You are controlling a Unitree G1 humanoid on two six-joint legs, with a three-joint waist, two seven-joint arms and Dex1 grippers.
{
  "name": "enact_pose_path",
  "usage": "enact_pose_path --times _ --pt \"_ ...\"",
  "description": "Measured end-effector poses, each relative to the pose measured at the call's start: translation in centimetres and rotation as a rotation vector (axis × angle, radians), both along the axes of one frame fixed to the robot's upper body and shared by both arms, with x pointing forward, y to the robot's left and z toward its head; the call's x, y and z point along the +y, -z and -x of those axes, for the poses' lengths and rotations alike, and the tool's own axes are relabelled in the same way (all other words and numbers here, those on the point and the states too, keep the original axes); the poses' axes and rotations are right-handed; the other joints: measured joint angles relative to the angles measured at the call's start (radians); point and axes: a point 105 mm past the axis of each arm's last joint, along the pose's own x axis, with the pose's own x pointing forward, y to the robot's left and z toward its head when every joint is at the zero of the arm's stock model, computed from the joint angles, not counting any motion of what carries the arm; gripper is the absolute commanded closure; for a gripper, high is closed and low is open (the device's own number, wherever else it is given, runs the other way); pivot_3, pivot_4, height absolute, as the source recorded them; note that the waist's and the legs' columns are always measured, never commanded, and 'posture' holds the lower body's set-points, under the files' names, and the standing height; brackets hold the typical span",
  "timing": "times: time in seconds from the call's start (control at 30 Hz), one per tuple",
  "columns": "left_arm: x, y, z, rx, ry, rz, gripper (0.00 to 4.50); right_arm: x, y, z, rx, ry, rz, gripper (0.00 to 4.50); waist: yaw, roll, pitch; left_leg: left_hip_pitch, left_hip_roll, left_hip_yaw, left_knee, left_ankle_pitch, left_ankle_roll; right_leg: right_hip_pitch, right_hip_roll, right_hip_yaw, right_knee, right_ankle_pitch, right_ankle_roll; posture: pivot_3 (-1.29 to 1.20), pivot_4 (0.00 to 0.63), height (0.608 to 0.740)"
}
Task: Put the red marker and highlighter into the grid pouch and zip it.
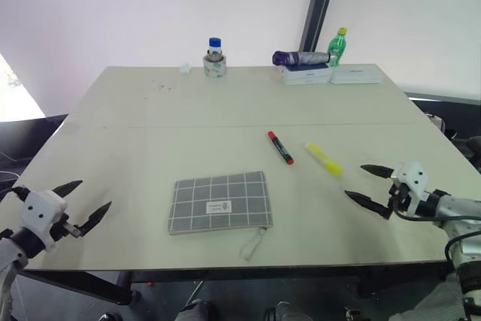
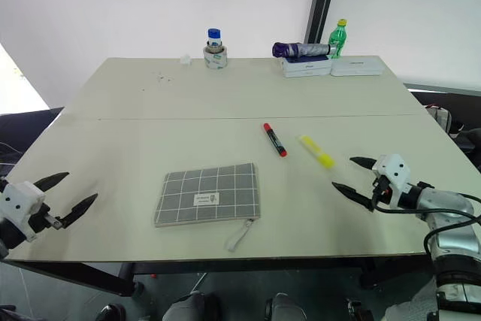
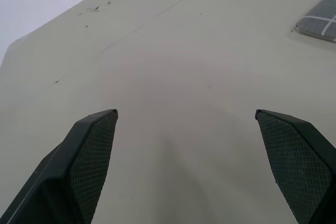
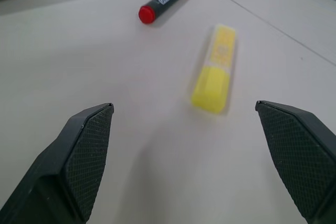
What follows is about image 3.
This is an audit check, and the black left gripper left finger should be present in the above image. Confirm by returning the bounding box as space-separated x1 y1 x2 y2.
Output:
0 109 119 224

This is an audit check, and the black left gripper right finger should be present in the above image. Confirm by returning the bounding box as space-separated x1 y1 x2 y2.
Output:
255 109 336 224

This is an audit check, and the grey cloth with white stripes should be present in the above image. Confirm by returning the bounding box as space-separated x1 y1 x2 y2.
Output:
295 0 336 43

